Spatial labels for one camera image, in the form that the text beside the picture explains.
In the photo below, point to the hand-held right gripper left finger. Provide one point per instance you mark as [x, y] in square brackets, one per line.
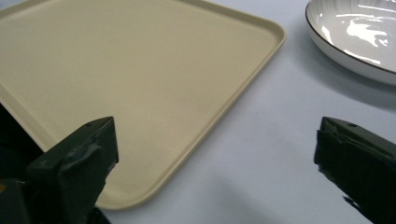
[74, 168]

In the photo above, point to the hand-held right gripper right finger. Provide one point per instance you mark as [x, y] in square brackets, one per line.
[361, 161]

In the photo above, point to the beige plastic tray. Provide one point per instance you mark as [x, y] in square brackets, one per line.
[140, 81]

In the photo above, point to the white plate with dark rim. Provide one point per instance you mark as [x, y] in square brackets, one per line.
[358, 34]

